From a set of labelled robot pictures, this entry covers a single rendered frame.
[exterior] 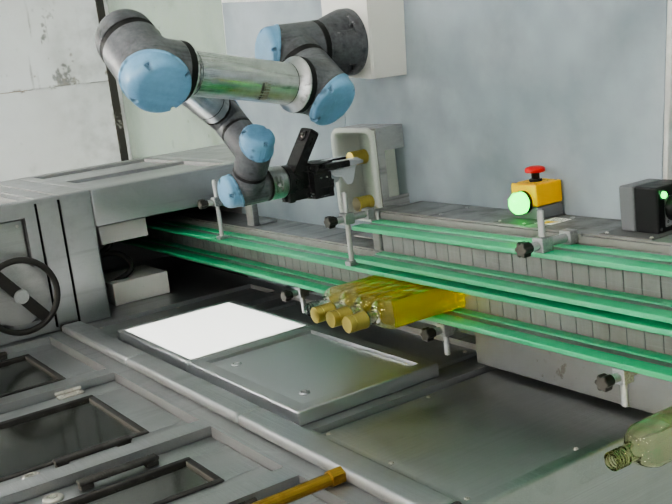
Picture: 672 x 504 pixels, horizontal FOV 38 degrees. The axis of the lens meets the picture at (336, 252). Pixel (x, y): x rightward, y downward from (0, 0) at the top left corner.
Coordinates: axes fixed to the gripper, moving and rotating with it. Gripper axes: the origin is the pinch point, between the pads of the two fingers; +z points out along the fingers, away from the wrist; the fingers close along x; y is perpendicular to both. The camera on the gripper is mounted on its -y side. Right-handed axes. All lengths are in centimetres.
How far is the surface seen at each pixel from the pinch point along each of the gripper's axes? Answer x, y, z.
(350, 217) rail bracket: 13.3, 10.9, -11.5
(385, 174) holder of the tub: 8.9, 3.8, 2.6
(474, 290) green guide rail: 54, 21, -12
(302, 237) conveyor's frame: -21.2, 21.2, -3.8
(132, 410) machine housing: 3, 43, -65
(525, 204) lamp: 57, 6, 0
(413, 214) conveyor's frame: 26.3, 10.4, -3.7
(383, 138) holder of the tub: 8.7, -4.6, 3.1
